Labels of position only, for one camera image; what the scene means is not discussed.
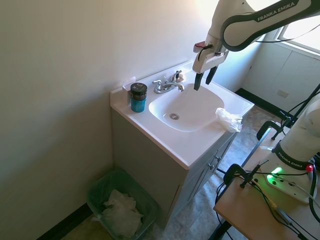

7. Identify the grey vanity cabinet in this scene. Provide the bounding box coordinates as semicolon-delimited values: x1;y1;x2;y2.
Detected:
111;109;237;230

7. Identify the white sink countertop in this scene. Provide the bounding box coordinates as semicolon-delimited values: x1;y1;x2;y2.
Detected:
110;59;255;171

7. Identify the black baseboard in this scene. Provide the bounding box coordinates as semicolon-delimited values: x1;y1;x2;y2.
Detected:
234;87;294;119

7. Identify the yellow cable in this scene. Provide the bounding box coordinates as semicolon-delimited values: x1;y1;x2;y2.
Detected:
251;177;279;210

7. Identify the black camera stand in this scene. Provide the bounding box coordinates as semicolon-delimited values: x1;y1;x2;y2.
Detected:
271;81;320;141

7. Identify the red black wrist camera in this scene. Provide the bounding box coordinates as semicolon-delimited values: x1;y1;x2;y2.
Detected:
193;41;214;54

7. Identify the green plastic trash bin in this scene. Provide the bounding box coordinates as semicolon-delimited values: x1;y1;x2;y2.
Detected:
86;169;161;240

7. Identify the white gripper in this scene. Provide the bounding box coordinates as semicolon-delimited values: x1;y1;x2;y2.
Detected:
192;49;228;91

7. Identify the grey adapter cable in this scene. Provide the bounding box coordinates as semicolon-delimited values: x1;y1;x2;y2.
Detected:
271;203;311;240

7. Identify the teal jar with black lid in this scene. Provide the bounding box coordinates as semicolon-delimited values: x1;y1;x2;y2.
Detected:
129;81;148;113

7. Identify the white crumpled tissues pile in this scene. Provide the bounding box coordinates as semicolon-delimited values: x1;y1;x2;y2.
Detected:
91;189;145;237

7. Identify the white tissue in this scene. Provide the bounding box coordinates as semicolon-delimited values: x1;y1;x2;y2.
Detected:
215;107;244;133

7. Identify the black C clamp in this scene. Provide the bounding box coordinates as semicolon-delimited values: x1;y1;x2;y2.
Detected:
223;163;264;190
256;120;284;141

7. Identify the white framed window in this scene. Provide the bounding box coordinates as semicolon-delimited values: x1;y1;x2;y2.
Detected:
274;14;320;56

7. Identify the chrome two-handle faucet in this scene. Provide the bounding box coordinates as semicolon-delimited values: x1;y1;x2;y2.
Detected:
151;70;185;95

